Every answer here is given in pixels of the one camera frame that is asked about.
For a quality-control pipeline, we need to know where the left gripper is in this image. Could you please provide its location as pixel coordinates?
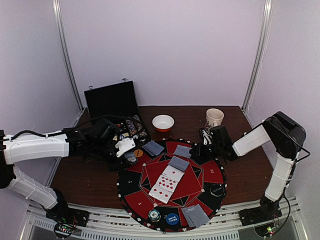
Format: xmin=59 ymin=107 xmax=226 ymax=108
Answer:
xmin=90 ymin=139 xmax=132 ymax=172

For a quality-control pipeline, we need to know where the blue backed card deck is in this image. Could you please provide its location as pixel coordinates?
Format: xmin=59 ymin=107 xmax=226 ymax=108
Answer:
xmin=124 ymin=152 xmax=137 ymax=165

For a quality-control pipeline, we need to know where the dealt face-down card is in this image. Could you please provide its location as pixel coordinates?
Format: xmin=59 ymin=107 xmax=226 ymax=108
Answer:
xmin=141 ymin=141 xmax=162 ymax=156
xmin=147 ymin=141 xmax=165 ymax=157
xmin=181 ymin=205 xmax=199 ymax=227
xmin=195 ymin=204 xmax=210 ymax=228

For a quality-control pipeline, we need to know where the face-up diamonds card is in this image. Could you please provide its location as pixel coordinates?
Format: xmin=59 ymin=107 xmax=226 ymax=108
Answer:
xmin=148 ymin=184 xmax=173 ymax=204
xmin=156 ymin=174 xmax=179 ymax=192

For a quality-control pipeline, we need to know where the blue small blind button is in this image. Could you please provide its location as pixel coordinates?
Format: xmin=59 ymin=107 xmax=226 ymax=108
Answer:
xmin=165 ymin=213 xmax=180 ymax=226

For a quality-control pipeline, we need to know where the stack of poker chips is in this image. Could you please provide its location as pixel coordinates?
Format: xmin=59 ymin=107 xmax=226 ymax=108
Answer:
xmin=148 ymin=209 xmax=161 ymax=222

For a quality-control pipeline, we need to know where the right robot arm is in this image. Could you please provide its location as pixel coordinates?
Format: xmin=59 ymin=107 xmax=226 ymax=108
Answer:
xmin=192 ymin=111 xmax=311 ymax=221

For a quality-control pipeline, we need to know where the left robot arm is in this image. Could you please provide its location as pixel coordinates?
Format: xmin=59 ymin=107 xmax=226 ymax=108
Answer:
xmin=0 ymin=118 xmax=136 ymax=222

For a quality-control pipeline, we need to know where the dice and buttons pile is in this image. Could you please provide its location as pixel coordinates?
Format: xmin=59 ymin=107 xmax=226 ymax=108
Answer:
xmin=115 ymin=122 xmax=126 ymax=133

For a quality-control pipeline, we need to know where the cream ceramic mug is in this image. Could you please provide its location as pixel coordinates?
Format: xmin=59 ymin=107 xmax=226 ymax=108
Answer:
xmin=205 ymin=108 xmax=225 ymax=129

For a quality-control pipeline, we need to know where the chip row in case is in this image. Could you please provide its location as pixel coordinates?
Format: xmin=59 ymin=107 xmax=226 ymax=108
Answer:
xmin=125 ymin=119 xmax=139 ymax=139
xmin=132 ymin=115 xmax=148 ymax=138

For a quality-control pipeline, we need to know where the orange big blind button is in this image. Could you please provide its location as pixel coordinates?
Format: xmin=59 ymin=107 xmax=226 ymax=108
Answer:
xmin=133 ymin=149 xmax=144 ymax=158

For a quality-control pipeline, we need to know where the black poker chip case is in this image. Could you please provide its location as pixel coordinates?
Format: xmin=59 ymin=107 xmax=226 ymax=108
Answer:
xmin=84 ymin=80 xmax=151 ymax=144

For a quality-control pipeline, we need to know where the white bowl orange outside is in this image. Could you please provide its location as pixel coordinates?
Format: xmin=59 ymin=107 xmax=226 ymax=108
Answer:
xmin=152 ymin=114 xmax=175 ymax=133

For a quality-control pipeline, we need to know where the round red black poker mat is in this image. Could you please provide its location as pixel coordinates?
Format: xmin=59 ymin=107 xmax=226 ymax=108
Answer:
xmin=117 ymin=138 xmax=227 ymax=232

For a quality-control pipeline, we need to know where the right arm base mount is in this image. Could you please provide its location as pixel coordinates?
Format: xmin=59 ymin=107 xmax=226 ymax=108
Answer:
xmin=239 ymin=207 xmax=282 ymax=237

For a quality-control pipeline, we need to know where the left aluminium frame post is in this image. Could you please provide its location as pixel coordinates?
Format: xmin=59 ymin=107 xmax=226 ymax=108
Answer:
xmin=52 ymin=0 xmax=84 ymax=111

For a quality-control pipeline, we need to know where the aluminium frame post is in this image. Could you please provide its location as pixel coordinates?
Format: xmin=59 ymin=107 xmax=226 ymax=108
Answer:
xmin=242 ymin=0 xmax=274 ymax=114
xmin=52 ymin=0 xmax=84 ymax=111

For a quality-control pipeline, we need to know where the right aluminium frame post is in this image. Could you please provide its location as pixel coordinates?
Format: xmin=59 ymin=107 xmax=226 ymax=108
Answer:
xmin=242 ymin=0 xmax=274 ymax=114

